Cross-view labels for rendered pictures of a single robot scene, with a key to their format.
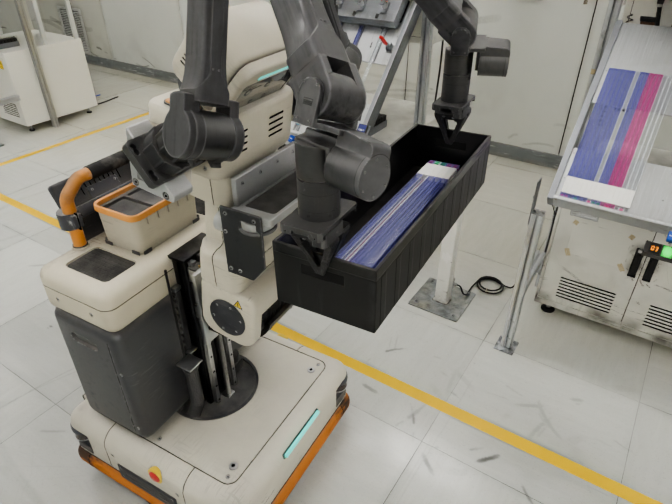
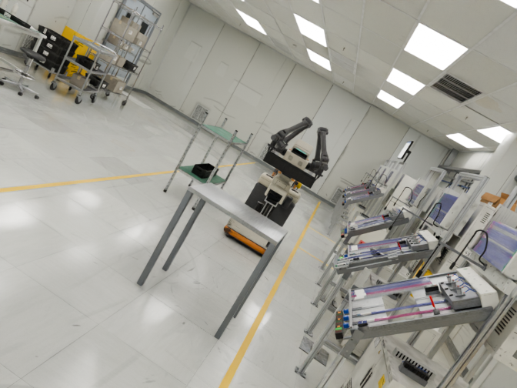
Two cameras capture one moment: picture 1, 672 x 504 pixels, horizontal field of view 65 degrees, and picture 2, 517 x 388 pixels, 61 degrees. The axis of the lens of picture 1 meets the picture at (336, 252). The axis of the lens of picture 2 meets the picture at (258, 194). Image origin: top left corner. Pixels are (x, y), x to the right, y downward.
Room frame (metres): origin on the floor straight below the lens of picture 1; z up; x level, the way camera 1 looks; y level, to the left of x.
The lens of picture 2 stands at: (-1.30, -4.13, 1.51)
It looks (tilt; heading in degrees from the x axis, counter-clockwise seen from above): 10 degrees down; 64
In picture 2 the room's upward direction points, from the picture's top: 30 degrees clockwise
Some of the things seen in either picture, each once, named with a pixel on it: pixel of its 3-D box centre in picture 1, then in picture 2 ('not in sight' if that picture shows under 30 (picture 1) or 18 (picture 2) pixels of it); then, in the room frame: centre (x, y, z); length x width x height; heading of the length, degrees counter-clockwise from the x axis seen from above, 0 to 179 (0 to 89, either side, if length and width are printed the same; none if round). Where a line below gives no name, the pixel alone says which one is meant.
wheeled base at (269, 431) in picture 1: (218, 409); (254, 230); (1.15, 0.39, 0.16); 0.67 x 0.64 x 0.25; 61
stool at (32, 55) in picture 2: not in sight; (26, 71); (-1.91, 2.69, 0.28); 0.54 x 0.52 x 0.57; 169
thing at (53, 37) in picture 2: not in sight; (50, 54); (-1.88, 4.93, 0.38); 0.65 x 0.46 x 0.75; 149
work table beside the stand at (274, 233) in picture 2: not in sight; (215, 255); (0.00, -1.42, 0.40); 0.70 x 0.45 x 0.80; 145
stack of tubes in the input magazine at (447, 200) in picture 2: not in sight; (448, 210); (1.78, -1.34, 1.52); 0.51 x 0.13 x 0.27; 57
